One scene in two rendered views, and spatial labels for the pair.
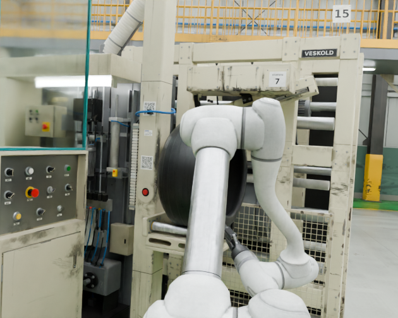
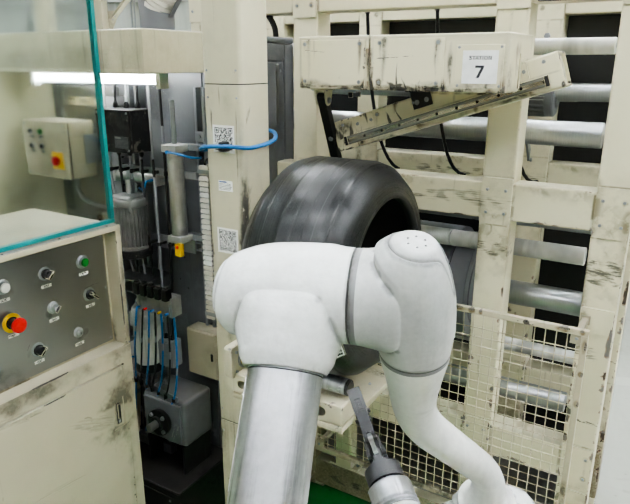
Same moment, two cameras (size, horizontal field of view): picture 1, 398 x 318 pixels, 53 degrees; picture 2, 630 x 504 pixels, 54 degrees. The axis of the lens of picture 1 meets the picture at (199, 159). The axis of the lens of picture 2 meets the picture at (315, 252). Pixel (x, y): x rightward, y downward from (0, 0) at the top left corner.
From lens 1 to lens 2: 0.60 m
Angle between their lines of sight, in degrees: 15
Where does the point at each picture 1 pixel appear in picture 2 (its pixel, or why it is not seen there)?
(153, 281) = not seen: hidden behind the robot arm
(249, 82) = (422, 72)
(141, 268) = (234, 417)
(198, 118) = (246, 291)
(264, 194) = (411, 426)
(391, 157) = not seen: outside the picture
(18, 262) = (4, 447)
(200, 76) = (325, 58)
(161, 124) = (248, 169)
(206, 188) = (256, 481)
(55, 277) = (84, 448)
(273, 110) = (420, 277)
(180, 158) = not seen: hidden behind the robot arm
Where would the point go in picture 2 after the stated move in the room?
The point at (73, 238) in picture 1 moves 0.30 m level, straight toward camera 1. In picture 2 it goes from (110, 378) to (94, 436)
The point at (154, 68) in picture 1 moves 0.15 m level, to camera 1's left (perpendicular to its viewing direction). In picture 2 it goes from (225, 57) to (170, 57)
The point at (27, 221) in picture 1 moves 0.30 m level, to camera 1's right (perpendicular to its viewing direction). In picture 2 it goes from (15, 372) to (126, 379)
